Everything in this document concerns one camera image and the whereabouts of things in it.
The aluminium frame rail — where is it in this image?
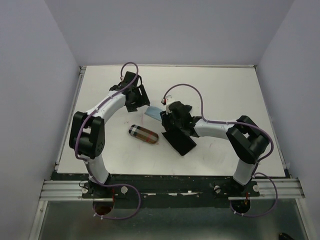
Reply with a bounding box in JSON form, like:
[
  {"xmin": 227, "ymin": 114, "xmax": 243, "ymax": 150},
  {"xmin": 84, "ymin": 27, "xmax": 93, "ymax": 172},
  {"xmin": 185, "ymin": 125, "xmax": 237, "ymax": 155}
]
[{"xmin": 39, "ymin": 180, "xmax": 82, "ymax": 201}]

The plaid glasses case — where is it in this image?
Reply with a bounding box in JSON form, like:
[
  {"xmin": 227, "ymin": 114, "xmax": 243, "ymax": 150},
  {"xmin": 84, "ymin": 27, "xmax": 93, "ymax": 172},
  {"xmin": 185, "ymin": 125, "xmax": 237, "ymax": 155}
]
[{"xmin": 128, "ymin": 124, "xmax": 159, "ymax": 145}]

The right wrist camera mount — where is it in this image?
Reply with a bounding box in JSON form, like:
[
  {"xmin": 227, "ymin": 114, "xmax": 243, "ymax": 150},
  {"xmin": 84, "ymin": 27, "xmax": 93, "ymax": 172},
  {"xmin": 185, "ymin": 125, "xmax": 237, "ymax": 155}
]
[{"xmin": 160, "ymin": 94, "xmax": 176, "ymax": 106}]

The black glasses case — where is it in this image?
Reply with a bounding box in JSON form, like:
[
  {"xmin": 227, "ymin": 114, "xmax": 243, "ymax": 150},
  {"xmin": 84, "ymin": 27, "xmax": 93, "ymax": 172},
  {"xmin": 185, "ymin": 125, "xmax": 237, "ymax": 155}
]
[{"xmin": 161, "ymin": 129, "xmax": 197, "ymax": 156}]

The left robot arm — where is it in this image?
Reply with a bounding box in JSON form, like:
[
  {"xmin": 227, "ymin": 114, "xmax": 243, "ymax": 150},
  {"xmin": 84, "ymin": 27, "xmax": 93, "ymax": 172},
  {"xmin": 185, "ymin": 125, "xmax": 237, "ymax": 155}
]
[{"xmin": 69, "ymin": 71, "xmax": 150, "ymax": 198}]

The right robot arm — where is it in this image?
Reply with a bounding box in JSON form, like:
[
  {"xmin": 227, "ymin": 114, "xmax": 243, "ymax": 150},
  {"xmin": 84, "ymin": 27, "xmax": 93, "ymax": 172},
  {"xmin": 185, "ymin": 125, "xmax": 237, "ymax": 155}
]
[{"xmin": 159, "ymin": 101, "xmax": 274, "ymax": 196}]

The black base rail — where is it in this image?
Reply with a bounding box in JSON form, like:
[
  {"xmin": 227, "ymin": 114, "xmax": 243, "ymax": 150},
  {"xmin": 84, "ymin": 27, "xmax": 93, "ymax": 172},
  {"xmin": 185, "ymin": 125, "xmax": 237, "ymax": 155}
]
[{"xmin": 51, "ymin": 171, "xmax": 261, "ymax": 210}]

